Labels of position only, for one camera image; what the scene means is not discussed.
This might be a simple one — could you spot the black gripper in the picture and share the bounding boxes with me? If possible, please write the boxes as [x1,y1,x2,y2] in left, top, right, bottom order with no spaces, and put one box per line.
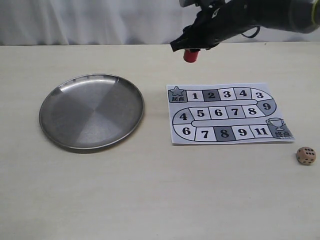
[169,0,260,52]

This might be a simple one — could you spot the red cylinder game piece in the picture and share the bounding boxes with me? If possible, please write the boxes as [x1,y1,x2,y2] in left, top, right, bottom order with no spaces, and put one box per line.
[183,49,199,63]

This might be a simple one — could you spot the wooden die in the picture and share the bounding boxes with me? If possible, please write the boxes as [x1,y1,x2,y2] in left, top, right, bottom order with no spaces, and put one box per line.
[296,146,317,165]

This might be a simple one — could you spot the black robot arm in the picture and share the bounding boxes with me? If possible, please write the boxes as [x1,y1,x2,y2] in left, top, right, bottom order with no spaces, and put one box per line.
[170,0,320,52]

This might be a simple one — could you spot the printed paper game board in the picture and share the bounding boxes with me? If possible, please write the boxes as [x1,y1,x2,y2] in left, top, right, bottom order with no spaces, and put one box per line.
[166,83,295,145]

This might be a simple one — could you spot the round metal plate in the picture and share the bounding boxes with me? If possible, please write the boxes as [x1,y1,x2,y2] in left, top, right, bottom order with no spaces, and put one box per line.
[38,73,145,153]

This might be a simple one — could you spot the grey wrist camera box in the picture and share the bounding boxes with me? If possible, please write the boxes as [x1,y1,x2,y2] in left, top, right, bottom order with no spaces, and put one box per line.
[179,0,198,8]

